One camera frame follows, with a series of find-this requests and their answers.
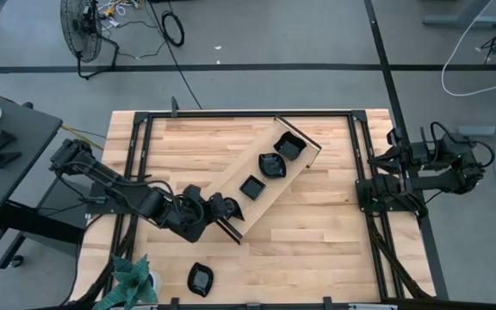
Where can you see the black leaf-shaped plate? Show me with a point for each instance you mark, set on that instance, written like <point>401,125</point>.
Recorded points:
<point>272,166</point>

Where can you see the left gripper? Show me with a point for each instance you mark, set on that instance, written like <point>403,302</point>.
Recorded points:
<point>218,206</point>

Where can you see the black triangular part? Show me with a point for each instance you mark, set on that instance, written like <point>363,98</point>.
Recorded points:
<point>4,141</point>
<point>4,159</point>

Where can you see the white plant pot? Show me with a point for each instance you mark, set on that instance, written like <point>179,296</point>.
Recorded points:
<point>156,282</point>

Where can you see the black wavy oval plate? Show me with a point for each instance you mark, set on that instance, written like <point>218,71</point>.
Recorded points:
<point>200,280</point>

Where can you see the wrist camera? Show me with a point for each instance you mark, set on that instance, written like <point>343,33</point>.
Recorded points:
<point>193,194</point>
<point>392,138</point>

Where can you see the small black square plate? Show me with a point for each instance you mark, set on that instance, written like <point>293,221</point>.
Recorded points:
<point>252,188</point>

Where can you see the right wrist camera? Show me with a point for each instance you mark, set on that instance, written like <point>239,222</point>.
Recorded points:
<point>392,138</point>

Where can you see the green artificial plant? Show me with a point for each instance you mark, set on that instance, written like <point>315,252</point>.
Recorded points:
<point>132,280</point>

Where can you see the black aluminium rig frame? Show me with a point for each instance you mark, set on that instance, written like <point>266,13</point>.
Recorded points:
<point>299,114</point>

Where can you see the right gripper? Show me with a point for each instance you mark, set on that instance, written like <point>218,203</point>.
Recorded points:
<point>418,157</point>

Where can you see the grey-legged desk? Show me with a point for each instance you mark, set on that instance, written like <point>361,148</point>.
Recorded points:
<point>463,20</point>

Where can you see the black teardrop plate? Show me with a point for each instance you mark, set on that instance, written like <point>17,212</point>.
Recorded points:
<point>237,213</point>

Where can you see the black wavy square bowl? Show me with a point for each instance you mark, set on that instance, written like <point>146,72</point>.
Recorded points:
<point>290,147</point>

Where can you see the black floor fan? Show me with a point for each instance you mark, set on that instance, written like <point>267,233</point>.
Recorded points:
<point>80,30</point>

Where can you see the black side table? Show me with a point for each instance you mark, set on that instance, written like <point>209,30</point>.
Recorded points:
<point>24,129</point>

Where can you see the wooden tray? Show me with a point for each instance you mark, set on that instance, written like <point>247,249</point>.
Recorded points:
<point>274,189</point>

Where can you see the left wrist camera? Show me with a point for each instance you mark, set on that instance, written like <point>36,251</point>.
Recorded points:
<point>193,194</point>

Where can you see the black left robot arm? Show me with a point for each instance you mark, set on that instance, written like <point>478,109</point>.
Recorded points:
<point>144,202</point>

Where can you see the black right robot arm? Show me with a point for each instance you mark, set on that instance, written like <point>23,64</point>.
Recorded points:
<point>437,183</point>

